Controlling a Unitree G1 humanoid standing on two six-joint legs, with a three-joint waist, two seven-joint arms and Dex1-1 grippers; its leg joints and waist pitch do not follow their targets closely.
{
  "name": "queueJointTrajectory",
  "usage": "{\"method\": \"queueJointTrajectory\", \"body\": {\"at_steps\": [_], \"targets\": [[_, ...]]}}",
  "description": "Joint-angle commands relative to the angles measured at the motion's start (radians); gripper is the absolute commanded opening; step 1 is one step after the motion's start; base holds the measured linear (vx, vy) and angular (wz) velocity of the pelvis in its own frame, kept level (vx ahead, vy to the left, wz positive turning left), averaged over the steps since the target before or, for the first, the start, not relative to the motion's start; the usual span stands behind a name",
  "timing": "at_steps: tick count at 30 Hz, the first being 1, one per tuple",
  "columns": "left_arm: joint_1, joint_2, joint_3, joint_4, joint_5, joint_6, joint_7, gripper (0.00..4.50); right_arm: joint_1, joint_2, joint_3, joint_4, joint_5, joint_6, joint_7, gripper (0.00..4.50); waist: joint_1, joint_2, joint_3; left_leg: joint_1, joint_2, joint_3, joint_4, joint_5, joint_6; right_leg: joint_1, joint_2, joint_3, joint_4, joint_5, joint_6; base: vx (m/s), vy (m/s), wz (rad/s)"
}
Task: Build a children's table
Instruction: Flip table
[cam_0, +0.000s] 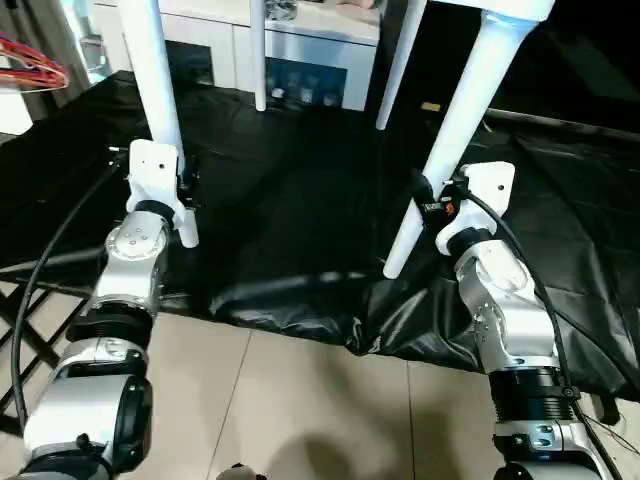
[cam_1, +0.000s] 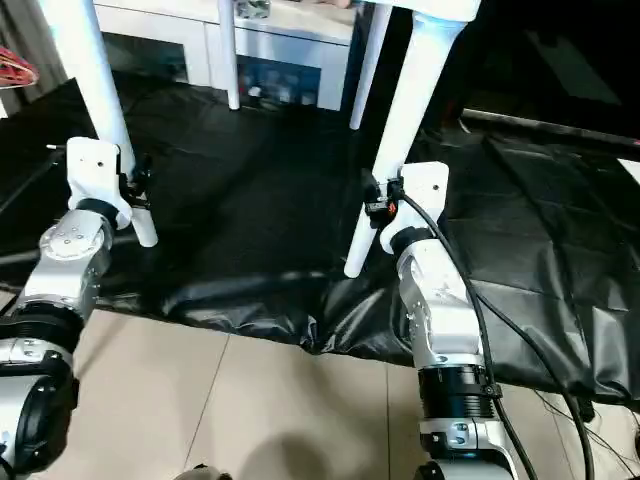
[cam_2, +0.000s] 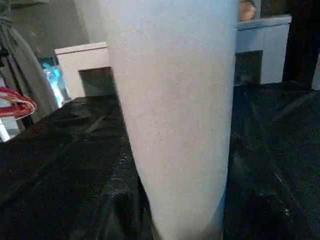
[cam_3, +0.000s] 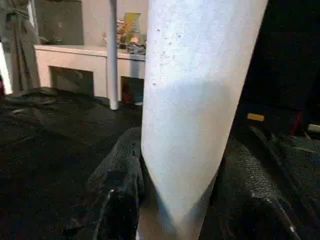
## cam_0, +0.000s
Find white plastic table leg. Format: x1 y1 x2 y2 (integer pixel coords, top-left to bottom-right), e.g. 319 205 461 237
117 0 200 250
383 12 540 280
374 0 430 132
248 0 270 112

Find black mat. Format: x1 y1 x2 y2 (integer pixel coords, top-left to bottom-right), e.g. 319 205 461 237
0 69 640 401

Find white cabinet with glass doors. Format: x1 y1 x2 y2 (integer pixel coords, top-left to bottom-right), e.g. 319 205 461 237
92 0 382 112

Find dark object on cabinet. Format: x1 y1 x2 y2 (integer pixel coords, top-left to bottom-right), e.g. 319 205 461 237
264 0 300 22

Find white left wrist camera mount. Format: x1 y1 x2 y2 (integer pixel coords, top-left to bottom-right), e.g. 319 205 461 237
127 139 182 222

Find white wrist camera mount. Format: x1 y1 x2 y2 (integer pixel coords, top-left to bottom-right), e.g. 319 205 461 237
127 139 182 222
434 162 517 257

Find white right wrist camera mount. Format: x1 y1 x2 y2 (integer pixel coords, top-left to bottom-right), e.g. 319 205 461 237
434 162 517 257

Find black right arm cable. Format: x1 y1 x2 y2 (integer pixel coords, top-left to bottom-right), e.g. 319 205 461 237
449 182 627 480

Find red and white wire bundle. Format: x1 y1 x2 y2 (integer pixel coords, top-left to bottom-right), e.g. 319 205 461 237
0 32 70 95

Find black metal table frame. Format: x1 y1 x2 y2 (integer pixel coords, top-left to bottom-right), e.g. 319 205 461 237
0 277 72 417

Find tangled black floor cables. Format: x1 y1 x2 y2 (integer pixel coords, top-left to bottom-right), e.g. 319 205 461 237
574 392 640 454

